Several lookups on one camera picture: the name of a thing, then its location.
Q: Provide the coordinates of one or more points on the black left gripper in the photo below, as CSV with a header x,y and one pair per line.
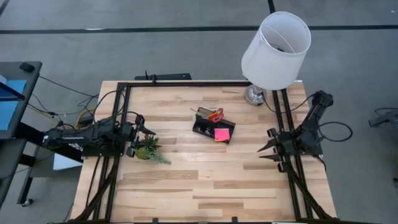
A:
x,y
133,133

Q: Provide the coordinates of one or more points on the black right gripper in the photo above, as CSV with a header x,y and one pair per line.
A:
x,y
284,146

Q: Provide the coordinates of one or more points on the green potted succulent plant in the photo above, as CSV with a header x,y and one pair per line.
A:
x,y
149,146

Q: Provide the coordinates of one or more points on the pink sticky note pad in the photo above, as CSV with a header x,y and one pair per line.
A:
x,y
222,134

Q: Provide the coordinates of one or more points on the yellow pencil pink eraser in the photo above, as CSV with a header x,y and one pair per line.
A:
x,y
197,111

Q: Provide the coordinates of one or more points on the black mesh desk organizer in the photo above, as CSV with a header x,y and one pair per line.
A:
x,y
202,123

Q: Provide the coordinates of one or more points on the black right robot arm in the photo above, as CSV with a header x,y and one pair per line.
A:
x,y
311,124

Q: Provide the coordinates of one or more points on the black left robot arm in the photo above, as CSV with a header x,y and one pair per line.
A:
x,y
81,135

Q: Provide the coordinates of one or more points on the black box with antenna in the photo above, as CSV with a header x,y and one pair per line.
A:
x,y
168,76

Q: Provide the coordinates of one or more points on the white box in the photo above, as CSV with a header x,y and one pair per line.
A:
x,y
63,161

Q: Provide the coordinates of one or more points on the table lamp white shade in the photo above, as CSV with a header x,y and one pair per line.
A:
x,y
276,56

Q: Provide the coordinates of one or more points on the grey side desk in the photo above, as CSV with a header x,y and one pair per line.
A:
x,y
31,93

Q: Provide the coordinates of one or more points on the blue screen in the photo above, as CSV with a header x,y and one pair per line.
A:
x,y
12,115

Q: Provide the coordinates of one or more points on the black computer mouse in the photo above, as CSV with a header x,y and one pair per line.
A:
x,y
27,67

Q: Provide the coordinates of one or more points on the black aluminium table frame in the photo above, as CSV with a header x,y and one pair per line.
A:
x,y
186,84

